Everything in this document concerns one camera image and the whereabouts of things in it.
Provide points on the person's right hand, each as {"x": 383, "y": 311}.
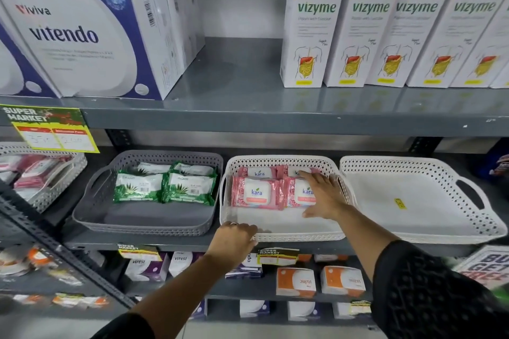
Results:
{"x": 328, "y": 199}

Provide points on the person's left hand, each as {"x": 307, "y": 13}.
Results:
{"x": 232, "y": 245}

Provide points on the white perforated basket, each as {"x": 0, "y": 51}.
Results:
{"x": 286, "y": 227}
{"x": 417, "y": 211}
{"x": 75, "y": 168}

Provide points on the grey perforated basket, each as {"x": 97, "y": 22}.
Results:
{"x": 159, "y": 219}

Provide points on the person's left forearm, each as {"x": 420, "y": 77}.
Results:
{"x": 179, "y": 295}

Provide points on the person's right forearm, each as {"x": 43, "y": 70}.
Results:
{"x": 366, "y": 235}

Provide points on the person's black left sleeve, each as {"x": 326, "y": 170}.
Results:
{"x": 123, "y": 328}

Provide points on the person's black sleeve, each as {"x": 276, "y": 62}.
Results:
{"x": 123, "y": 328}
{"x": 437, "y": 299}

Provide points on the person's black right sleeve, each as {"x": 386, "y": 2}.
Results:
{"x": 437, "y": 299}

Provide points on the stack of blue flat boxes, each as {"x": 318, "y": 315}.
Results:
{"x": 246, "y": 269}

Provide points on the small yellow price tag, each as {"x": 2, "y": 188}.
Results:
{"x": 139, "y": 252}
{"x": 278, "y": 257}
{"x": 360, "y": 307}

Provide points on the purple white box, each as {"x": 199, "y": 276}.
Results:
{"x": 147, "y": 269}
{"x": 183, "y": 264}

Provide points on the small blue white box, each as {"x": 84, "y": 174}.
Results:
{"x": 303, "y": 310}
{"x": 254, "y": 308}
{"x": 341, "y": 310}
{"x": 199, "y": 309}

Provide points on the group of orange white boxes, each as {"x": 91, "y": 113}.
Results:
{"x": 296, "y": 281}

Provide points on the white red offer sign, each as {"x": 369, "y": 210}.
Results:
{"x": 485, "y": 267}

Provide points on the blue bottle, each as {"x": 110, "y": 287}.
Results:
{"x": 497, "y": 164}

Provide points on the row of orange white packets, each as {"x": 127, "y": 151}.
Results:
{"x": 67, "y": 300}
{"x": 36, "y": 259}

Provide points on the row of yellow white boxes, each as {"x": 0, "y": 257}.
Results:
{"x": 377, "y": 25}

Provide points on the grey metal shelving unit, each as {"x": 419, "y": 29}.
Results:
{"x": 47, "y": 239}

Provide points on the yellow green price tag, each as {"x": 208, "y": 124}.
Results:
{"x": 51, "y": 132}

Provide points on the large white blue box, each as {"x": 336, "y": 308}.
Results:
{"x": 16, "y": 72}
{"x": 79, "y": 37}
{"x": 191, "y": 13}

